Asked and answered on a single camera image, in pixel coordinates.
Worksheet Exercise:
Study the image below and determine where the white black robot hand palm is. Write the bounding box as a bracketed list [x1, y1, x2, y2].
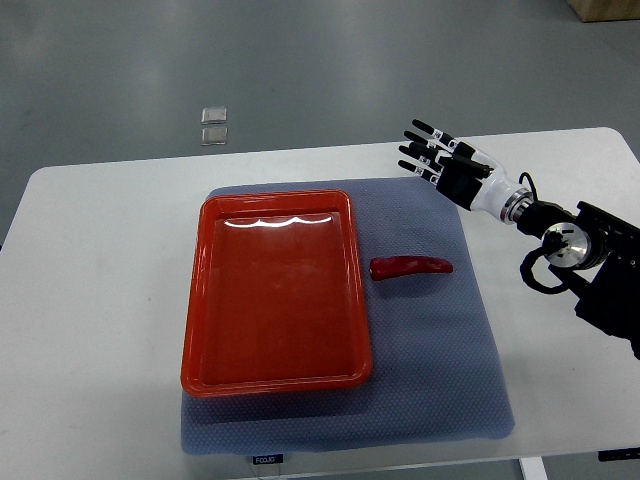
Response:
[436, 141, 520, 224]

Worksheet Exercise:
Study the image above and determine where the cardboard box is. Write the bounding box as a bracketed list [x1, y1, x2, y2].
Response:
[567, 0, 639, 23]

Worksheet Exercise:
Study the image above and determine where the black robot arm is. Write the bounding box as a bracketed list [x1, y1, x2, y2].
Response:
[398, 119, 639, 352]

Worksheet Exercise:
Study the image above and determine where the blue-grey textured mat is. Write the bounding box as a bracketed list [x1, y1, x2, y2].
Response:
[181, 177, 514, 456]

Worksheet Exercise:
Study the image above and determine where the red pepper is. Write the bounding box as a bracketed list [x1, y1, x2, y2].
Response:
[369, 256, 454, 281]

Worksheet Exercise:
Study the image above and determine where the white table leg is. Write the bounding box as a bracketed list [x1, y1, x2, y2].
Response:
[519, 456, 549, 480]

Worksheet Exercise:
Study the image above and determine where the red plastic tray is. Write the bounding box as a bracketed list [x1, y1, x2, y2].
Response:
[181, 189, 372, 398]

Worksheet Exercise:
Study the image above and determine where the black table edge control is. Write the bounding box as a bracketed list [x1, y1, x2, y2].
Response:
[598, 448, 640, 462]

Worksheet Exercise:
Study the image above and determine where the black table label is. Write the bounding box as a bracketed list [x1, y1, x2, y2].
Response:
[252, 453, 284, 466]

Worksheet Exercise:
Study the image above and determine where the upper metal floor plate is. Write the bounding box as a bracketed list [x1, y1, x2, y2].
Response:
[201, 106, 228, 125]

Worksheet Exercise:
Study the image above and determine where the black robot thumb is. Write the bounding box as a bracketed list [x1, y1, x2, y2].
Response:
[451, 155, 489, 175]

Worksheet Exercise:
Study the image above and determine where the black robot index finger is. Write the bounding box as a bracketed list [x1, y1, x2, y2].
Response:
[411, 119, 458, 149]

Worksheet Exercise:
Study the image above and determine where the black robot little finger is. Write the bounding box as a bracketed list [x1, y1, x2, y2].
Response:
[397, 160, 440, 184]

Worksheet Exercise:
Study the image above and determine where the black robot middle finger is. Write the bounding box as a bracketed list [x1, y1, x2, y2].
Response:
[403, 130, 447, 155]

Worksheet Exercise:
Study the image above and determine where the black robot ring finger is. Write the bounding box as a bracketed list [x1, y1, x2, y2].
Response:
[398, 144, 441, 169]

